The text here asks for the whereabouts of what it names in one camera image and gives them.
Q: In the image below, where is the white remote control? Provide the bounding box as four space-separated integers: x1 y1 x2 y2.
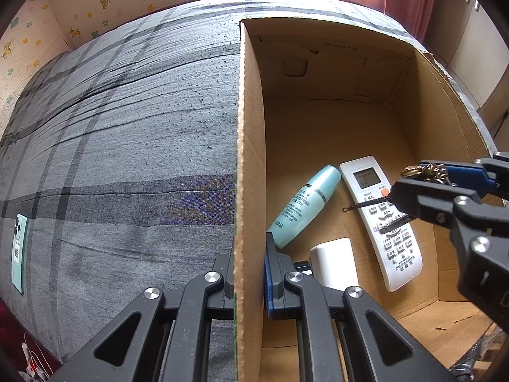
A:
339 156 424 292

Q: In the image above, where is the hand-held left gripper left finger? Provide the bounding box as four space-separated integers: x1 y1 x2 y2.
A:
48 254 236 382

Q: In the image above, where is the green smartphone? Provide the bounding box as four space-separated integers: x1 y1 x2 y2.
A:
11 214 28 296

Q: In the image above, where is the white power strip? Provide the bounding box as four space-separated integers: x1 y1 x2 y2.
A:
20 340 48 377

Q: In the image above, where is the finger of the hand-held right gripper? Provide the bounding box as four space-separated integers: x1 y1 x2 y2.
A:
389 178 509 329
419 158 509 200

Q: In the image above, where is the grey plaid bedsheet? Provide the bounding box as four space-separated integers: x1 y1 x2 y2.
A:
0 0 494 382

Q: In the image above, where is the white power bank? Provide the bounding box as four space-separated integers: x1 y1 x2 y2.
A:
309 237 359 289

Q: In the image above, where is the brown cardboard box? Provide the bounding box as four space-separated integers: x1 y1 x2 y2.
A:
233 18 509 382

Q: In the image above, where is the brass keychain with carabiner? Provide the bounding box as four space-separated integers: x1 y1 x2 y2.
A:
342 161 452 235

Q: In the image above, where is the teal cosmetic bottle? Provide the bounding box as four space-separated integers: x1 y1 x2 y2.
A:
266 165 343 249

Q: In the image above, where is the beige wardrobe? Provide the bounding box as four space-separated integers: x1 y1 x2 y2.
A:
422 0 509 108

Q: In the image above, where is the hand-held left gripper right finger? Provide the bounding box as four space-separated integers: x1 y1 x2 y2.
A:
264 231 458 382

